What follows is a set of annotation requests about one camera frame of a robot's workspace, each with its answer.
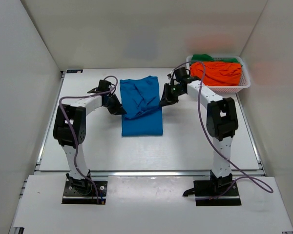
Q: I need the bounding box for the dark label sticker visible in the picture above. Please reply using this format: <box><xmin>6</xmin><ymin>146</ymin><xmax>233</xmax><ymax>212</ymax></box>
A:
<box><xmin>66</xmin><ymin>69</ymin><xmax>83</xmax><ymax>74</ymax></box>

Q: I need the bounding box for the white plastic basket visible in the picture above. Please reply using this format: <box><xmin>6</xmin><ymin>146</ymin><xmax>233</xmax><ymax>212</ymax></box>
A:
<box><xmin>186</xmin><ymin>55</ymin><xmax>251</xmax><ymax>93</ymax></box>

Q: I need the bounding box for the blue t shirt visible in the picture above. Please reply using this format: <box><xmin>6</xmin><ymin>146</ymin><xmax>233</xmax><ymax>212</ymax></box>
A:
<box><xmin>120</xmin><ymin>76</ymin><xmax>163</xmax><ymax>137</ymax></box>

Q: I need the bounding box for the orange t shirt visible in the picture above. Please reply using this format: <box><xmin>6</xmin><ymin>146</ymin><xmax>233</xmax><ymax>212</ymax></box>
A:
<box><xmin>190</xmin><ymin>61</ymin><xmax>242</xmax><ymax>86</ymax></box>

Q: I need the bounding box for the green t shirt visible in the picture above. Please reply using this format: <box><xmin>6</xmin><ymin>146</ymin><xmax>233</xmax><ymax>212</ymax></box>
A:
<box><xmin>191</xmin><ymin>54</ymin><xmax>240</xmax><ymax>64</ymax></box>

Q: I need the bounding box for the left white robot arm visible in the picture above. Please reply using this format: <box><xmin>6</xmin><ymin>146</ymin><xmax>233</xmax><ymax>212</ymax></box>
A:
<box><xmin>53</xmin><ymin>76</ymin><xmax>126</xmax><ymax>196</ymax></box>

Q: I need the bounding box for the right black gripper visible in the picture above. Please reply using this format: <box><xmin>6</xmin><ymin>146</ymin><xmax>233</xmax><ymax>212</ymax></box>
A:
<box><xmin>159</xmin><ymin>83</ymin><xmax>185</xmax><ymax>107</ymax></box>

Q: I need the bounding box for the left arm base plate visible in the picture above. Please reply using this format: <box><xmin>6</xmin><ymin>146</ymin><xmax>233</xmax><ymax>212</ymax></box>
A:
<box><xmin>62</xmin><ymin>180</ymin><xmax>108</xmax><ymax>205</ymax></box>

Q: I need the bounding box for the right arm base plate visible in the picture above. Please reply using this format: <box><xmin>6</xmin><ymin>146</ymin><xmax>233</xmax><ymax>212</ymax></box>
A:
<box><xmin>182</xmin><ymin>176</ymin><xmax>242</xmax><ymax>206</ymax></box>

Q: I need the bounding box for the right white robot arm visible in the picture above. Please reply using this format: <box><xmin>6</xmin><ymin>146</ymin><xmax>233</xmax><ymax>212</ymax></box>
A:
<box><xmin>160</xmin><ymin>67</ymin><xmax>238</xmax><ymax>195</ymax></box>

